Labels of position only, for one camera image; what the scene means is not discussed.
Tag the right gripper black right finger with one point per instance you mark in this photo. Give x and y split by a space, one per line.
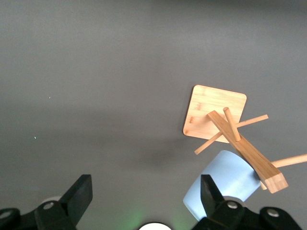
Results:
211 198

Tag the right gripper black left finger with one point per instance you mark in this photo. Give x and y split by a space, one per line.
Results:
74 198

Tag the light blue plastic cup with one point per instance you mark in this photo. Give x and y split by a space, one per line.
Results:
227 172

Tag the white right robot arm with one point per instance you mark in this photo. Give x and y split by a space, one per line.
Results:
154 226

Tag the wooden cup rack with pegs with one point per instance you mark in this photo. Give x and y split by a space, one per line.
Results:
211 110

